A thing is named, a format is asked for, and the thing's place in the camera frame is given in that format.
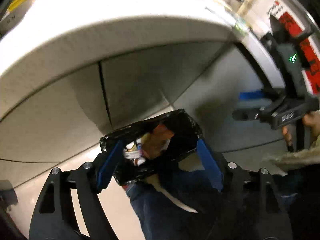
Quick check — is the white cabinet door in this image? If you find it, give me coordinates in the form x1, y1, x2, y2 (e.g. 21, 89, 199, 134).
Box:
101, 41, 225, 130
0, 62, 112, 163

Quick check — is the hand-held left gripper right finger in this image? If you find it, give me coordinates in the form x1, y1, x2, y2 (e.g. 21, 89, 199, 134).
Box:
196, 139, 293, 240

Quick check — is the small green packet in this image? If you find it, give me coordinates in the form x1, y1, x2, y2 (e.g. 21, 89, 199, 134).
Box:
232, 17, 248, 35

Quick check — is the white crumpled wrapper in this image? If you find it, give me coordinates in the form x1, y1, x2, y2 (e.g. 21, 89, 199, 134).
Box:
123, 140, 147, 167

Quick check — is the beige block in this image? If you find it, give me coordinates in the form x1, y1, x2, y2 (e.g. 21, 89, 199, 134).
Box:
237, 0, 260, 15

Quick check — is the red white wall poster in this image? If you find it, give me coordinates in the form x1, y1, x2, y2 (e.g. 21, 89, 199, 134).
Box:
266, 0, 320, 94

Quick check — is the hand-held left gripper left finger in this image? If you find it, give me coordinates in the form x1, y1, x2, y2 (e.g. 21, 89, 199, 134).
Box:
29, 140, 124, 240

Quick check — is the person's blue jeans leg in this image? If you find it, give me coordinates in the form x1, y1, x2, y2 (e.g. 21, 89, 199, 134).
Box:
126, 167, 225, 240
272, 172, 302, 198

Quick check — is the person's right hand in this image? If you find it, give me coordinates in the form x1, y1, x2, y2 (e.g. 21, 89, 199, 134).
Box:
281, 110, 320, 147

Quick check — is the person's right forearm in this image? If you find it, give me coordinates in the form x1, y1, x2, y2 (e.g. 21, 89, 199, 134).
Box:
262, 132, 320, 173

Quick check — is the orange wrapper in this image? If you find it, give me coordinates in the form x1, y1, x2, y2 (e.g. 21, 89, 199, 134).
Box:
144, 124, 175, 155

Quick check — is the black bag lined bin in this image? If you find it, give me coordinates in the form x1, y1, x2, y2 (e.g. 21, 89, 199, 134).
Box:
99, 109, 203, 187

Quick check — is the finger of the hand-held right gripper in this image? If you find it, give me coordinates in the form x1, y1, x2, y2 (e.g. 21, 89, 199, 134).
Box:
239, 89, 285, 103
232, 105, 265, 123

